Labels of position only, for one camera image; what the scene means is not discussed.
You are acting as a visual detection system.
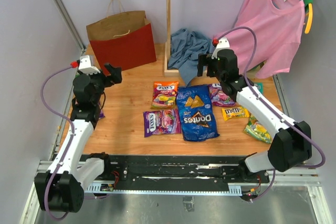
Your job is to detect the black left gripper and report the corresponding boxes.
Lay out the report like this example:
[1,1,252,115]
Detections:
[78,63,121,104]

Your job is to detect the red paper bag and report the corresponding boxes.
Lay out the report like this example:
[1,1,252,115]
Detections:
[86,10,156,75]

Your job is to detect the purple snack bag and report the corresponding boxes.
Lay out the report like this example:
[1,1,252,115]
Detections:
[208,83,236,107]

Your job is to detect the blue Doritos chip bag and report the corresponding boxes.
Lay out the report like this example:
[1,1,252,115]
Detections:
[176,84,219,142]

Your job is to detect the orange Fox's candy bag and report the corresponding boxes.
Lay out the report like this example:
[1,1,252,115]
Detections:
[151,81,179,109]

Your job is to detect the small yellow snack packet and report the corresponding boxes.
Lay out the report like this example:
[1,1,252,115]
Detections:
[222,106,250,121]

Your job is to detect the green candy snack bag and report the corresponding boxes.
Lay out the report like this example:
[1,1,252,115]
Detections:
[255,82,264,94]

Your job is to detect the purple berries Fox's candy bag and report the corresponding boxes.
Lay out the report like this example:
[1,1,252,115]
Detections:
[143,109,182,137]

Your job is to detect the green yellow Fox's candy bag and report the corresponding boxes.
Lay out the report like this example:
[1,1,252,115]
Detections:
[244,115,272,144]

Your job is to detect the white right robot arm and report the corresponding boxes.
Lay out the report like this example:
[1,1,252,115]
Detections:
[197,49,312,182]

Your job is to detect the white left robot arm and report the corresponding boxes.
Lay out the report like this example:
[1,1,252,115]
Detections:
[34,61,122,215]

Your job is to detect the blue crumpled shirt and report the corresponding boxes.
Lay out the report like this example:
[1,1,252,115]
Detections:
[167,28,214,86]

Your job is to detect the yellow clothes hanger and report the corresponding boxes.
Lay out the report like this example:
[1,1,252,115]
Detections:
[293,0,313,35]

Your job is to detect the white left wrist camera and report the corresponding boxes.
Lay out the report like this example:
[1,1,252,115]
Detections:
[78,55,101,75]

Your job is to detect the wooden rack frame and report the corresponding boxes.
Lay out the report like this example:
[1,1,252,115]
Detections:
[163,0,268,78]

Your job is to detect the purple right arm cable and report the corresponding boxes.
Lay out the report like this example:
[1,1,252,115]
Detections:
[214,26,326,204]

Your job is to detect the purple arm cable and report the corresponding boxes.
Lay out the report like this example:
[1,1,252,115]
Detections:
[40,62,81,221]
[214,26,326,204]

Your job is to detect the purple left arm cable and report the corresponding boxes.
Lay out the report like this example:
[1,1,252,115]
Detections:
[40,62,81,221]

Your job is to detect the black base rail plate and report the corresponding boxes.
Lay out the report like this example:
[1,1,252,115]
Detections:
[88,155,270,196]

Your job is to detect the aluminium corner post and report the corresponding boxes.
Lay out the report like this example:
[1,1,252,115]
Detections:
[53,0,86,53]

